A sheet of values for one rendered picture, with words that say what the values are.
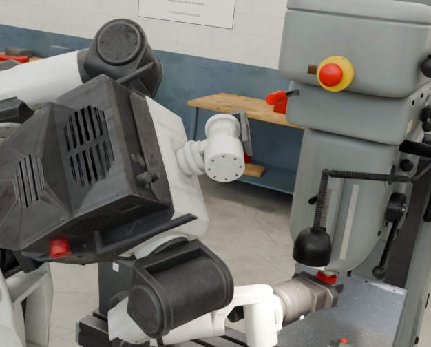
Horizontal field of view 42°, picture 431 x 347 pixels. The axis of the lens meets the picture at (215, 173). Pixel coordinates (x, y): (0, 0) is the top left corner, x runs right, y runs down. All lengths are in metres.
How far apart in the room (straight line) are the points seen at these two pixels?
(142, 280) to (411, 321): 1.11
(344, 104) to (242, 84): 4.86
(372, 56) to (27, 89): 0.62
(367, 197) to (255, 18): 4.78
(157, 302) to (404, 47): 0.58
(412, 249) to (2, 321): 1.10
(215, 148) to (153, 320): 0.29
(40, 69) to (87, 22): 5.94
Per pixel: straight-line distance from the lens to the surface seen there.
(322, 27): 1.02
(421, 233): 1.68
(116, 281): 1.62
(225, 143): 0.92
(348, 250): 1.23
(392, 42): 0.99
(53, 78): 1.07
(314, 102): 1.13
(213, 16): 6.08
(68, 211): 0.84
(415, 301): 1.79
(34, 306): 1.27
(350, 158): 1.17
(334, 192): 1.15
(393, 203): 1.29
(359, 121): 1.11
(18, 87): 1.10
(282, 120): 4.94
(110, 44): 1.01
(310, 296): 1.27
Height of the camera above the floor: 1.87
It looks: 18 degrees down
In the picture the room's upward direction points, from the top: 6 degrees clockwise
